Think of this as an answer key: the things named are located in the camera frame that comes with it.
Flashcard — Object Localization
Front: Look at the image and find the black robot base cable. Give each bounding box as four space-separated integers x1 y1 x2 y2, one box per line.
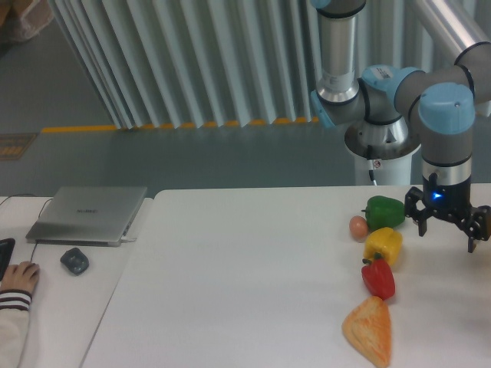
366 143 379 187

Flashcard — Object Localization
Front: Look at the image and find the white laptop plug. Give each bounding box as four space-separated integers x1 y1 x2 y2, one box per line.
121 237 137 243

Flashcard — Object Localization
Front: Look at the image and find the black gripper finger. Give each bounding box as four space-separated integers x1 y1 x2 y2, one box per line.
404 186 433 236
458 205 490 253

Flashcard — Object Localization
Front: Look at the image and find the brown egg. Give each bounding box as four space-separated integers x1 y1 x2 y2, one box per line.
349 215 369 239

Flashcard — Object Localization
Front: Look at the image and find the yellow bell pepper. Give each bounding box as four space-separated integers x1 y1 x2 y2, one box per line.
363 227 403 266

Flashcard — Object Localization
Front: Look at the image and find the dark grey 3D mouse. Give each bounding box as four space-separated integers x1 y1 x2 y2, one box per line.
60 248 90 276

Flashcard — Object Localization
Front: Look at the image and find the green bell pepper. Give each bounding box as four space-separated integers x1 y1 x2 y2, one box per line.
364 195 405 231

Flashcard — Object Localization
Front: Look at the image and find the black mouse cable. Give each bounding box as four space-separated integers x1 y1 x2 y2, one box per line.
0 193 54 265

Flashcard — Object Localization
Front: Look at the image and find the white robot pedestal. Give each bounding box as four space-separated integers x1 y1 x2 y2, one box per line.
344 114 423 187

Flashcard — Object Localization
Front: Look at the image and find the person's hand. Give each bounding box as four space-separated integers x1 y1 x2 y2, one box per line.
1 261 40 294

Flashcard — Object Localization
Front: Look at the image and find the white folding partition screen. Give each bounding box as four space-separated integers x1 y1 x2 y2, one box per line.
49 0 491 130

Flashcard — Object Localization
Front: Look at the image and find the striped cuff sleeve forearm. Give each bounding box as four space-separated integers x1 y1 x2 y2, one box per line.
1 289 31 367

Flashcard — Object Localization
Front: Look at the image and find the red bell pepper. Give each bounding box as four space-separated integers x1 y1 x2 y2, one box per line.
361 258 396 301

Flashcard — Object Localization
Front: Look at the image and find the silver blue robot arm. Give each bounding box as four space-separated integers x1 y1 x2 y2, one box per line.
311 1 490 251

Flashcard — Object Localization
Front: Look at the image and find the orange bread slice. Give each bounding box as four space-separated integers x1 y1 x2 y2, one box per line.
341 296 392 367

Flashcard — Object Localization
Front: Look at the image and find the black keyboard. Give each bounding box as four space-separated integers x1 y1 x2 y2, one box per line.
0 238 15 281

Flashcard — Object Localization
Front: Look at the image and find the silver closed laptop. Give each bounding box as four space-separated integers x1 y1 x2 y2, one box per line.
26 186 147 246

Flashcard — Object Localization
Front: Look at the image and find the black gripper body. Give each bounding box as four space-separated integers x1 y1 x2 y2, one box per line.
417 173 472 224

